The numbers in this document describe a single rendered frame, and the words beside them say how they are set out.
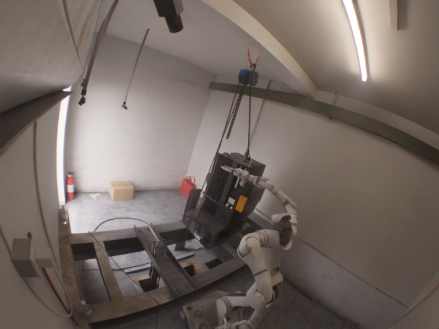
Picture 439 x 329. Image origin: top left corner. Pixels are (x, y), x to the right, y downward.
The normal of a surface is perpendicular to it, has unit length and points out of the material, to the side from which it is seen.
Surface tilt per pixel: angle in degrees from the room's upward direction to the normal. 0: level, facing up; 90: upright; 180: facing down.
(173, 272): 0
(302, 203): 90
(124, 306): 0
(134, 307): 0
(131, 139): 90
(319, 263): 90
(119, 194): 90
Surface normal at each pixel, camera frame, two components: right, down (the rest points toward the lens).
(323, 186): -0.71, -0.03
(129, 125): 0.64, 0.40
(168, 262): 0.29, -0.92
